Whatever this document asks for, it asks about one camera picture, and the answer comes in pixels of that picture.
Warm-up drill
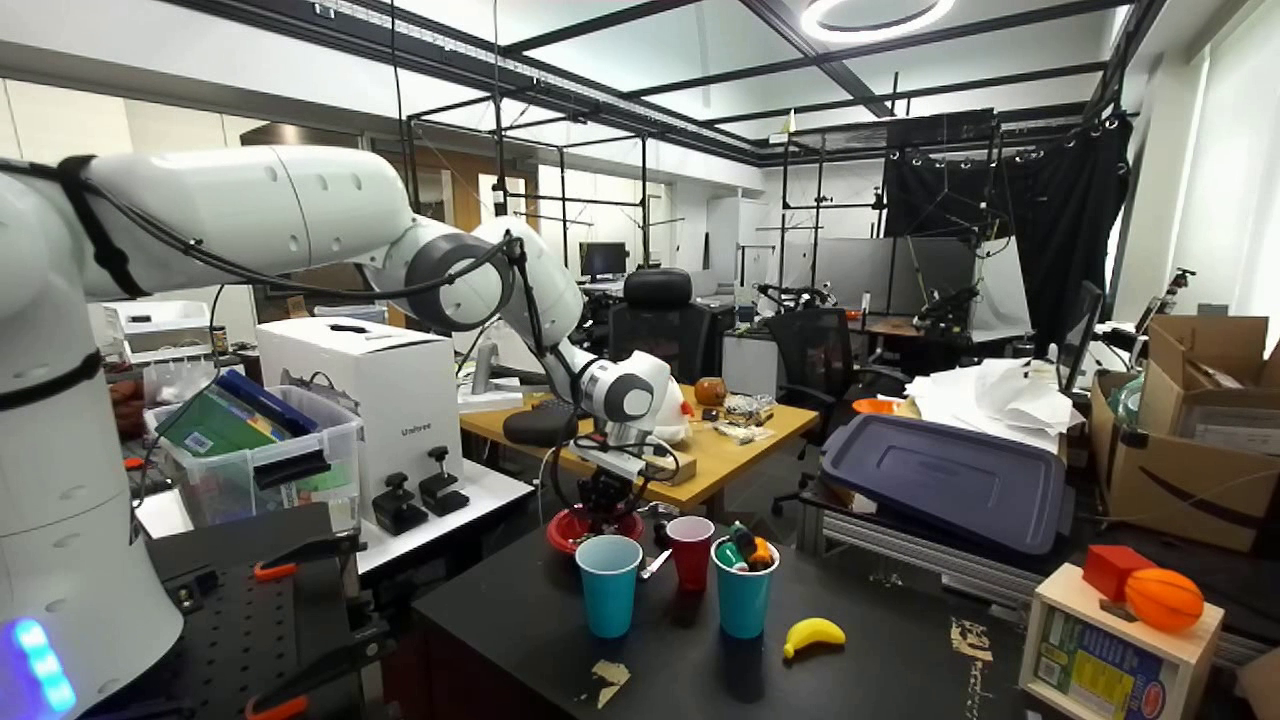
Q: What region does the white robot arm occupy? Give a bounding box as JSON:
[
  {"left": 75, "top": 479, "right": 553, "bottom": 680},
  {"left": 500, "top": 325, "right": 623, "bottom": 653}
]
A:
[{"left": 0, "top": 145, "right": 674, "bottom": 720}]

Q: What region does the brown round ball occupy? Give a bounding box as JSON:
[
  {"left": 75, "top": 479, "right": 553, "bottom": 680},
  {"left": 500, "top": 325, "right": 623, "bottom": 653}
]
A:
[{"left": 693, "top": 377, "right": 727, "bottom": 412}]

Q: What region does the red plastic cup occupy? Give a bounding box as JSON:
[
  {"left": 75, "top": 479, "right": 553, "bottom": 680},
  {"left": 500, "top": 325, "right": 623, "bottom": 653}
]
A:
[{"left": 664, "top": 514, "right": 715, "bottom": 594}]

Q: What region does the white equipment box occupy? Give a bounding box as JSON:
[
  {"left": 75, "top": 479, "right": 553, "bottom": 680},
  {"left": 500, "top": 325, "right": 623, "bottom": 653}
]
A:
[{"left": 254, "top": 314, "right": 460, "bottom": 511}]

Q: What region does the black office chair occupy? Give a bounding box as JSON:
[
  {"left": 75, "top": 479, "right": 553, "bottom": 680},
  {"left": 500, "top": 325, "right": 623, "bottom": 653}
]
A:
[{"left": 607, "top": 268, "right": 712, "bottom": 382}]

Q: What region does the yellow toy banana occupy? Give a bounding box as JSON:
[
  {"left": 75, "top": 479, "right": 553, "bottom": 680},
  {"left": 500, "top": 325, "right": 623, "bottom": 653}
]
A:
[{"left": 785, "top": 615, "right": 846, "bottom": 661}]

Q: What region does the red plastic bowl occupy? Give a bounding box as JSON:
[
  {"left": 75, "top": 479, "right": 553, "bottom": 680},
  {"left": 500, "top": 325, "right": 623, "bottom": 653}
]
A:
[{"left": 545, "top": 509, "right": 645, "bottom": 555}]

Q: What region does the dark blue bin lid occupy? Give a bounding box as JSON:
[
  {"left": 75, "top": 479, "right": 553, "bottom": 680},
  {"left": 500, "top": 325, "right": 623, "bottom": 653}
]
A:
[{"left": 818, "top": 415, "right": 1071, "bottom": 555}]

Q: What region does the open cardboard box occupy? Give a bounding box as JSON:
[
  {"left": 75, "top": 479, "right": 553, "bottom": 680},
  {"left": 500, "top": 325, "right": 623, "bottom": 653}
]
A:
[{"left": 1088, "top": 314, "right": 1280, "bottom": 555}]

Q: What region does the orange toy ball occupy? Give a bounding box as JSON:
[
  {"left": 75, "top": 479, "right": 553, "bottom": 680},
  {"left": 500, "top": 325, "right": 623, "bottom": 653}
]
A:
[{"left": 1124, "top": 568, "right": 1205, "bottom": 632}]

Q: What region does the orange bowl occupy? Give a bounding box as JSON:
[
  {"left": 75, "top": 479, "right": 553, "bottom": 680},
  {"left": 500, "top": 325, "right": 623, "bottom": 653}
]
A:
[{"left": 852, "top": 395, "right": 893, "bottom": 415}]

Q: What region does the wooden desk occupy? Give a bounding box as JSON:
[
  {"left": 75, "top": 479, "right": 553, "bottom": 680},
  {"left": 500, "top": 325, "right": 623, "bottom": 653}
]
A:
[{"left": 460, "top": 393, "right": 818, "bottom": 509}]

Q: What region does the empty teal plastic cup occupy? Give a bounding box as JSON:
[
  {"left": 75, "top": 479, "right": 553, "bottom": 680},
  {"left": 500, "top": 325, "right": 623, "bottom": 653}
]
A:
[{"left": 576, "top": 537, "right": 645, "bottom": 639}]

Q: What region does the red toy block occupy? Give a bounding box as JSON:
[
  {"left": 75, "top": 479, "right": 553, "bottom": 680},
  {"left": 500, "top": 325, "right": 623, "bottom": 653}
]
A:
[{"left": 1083, "top": 545, "right": 1147, "bottom": 600}]

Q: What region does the wooden toy box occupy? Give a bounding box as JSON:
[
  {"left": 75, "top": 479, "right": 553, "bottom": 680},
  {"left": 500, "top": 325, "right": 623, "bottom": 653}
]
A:
[{"left": 1019, "top": 564, "right": 1224, "bottom": 720}]

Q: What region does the clear plastic storage bin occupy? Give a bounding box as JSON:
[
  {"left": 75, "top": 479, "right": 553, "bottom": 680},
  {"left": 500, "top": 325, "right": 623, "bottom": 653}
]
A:
[{"left": 157, "top": 371, "right": 365, "bottom": 531}]

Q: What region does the white paper stack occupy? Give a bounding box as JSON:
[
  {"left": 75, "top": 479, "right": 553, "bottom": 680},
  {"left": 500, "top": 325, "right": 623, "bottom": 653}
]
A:
[{"left": 908, "top": 360, "right": 1081, "bottom": 450}]

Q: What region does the white plush toy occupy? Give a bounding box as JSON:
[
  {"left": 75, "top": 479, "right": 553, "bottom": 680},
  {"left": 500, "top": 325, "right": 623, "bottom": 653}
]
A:
[{"left": 656, "top": 382, "right": 699, "bottom": 444}]

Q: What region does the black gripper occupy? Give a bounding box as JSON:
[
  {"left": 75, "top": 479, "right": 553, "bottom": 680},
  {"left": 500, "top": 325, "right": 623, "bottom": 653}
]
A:
[{"left": 581, "top": 450, "right": 667, "bottom": 523}]

